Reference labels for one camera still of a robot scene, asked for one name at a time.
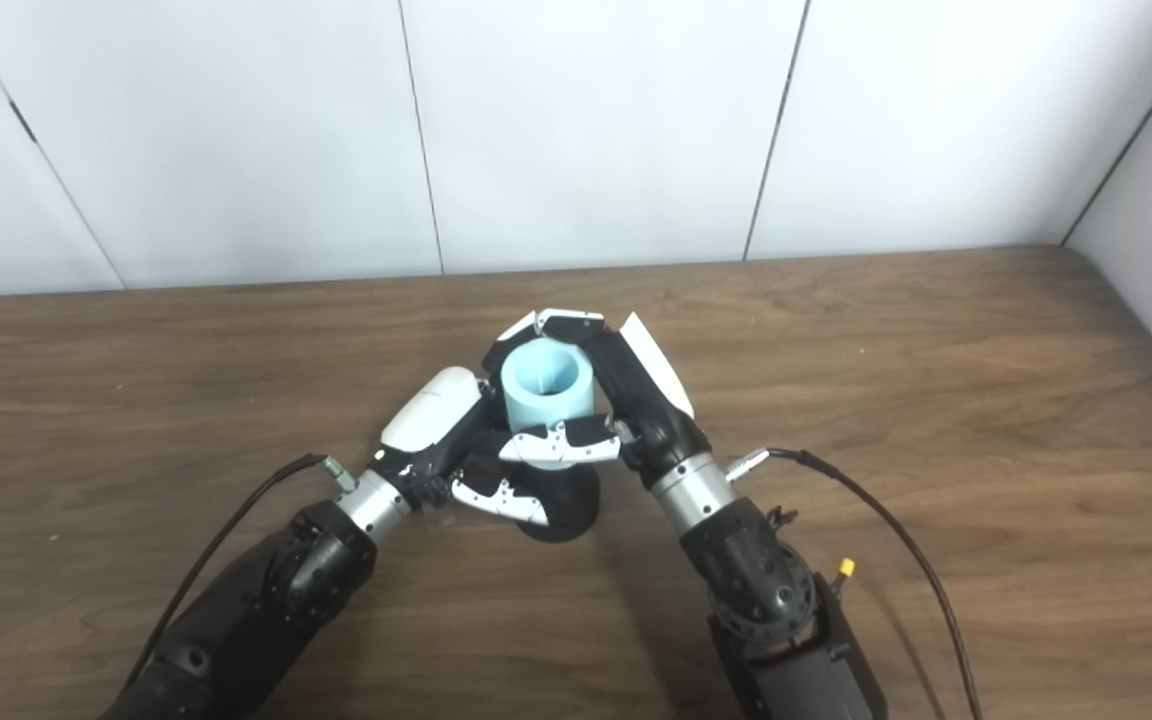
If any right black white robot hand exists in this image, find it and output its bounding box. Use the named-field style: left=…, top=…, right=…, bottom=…
left=481, top=308, right=713, bottom=492

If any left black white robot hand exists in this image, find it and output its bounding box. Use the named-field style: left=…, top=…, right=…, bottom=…
left=373, top=366, right=552, bottom=528

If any light-blue hose piece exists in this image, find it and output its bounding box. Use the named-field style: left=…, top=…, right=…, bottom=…
left=501, top=339, right=597, bottom=471

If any black flared nozzle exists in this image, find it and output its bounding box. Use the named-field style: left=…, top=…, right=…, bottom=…
left=461, top=455, right=602, bottom=544

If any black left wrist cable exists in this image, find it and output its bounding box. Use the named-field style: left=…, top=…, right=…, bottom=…
left=124, top=453, right=358, bottom=693

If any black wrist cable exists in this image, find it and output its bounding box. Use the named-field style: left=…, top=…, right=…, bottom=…
left=124, top=453, right=358, bottom=693
left=726, top=447, right=985, bottom=720

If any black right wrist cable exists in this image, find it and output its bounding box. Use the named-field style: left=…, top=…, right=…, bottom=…
left=726, top=447, right=985, bottom=720

